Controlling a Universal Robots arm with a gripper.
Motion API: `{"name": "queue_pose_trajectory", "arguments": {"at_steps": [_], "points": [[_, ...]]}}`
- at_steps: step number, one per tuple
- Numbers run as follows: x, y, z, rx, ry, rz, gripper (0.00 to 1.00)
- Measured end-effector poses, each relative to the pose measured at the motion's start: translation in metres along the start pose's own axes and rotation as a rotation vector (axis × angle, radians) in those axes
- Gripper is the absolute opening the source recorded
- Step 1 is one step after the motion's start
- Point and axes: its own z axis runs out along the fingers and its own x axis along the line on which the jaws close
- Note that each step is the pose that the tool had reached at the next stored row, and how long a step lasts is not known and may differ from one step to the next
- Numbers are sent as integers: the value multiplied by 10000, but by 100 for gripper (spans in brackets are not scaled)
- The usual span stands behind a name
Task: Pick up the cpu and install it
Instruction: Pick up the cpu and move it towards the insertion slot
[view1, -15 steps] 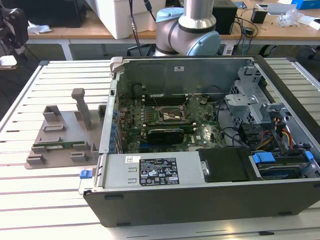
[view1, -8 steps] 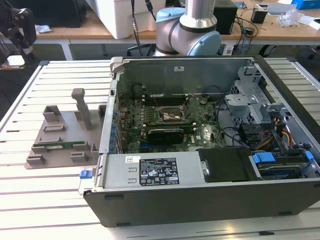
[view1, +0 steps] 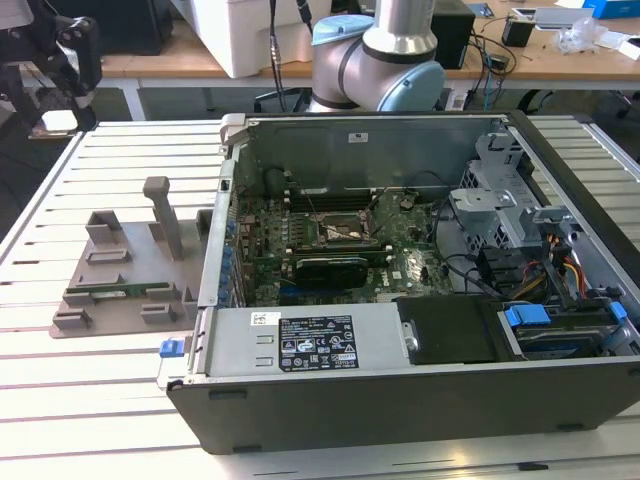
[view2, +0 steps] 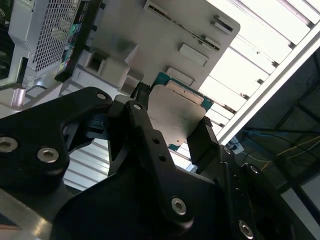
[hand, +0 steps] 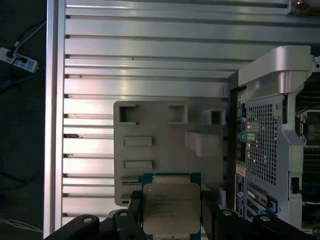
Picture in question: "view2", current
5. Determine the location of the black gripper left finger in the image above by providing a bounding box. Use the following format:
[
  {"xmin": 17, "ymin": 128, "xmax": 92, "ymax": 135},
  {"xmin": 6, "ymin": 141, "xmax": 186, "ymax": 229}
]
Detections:
[{"xmin": 0, "ymin": 82, "xmax": 196, "ymax": 230}]

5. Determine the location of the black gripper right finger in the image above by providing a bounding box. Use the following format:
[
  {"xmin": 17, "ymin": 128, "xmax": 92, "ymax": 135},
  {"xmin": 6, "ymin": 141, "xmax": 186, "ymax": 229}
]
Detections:
[{"xmin": 186, "ymin": 116, "xmax": 298, "ymax": 240}]

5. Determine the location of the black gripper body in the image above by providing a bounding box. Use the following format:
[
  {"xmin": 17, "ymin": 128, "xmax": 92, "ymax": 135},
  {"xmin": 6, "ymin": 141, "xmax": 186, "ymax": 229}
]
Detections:
[{"xmin": 53, "ymin": 167, "xmax": 233, "ymax": 240}]

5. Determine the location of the silver CPU green edge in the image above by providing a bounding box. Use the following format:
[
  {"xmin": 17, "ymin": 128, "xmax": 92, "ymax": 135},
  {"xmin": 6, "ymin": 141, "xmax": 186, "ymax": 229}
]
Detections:
[{"xmin": 147, "ymin": 71, "xmax": 216, "ymax": 152}]

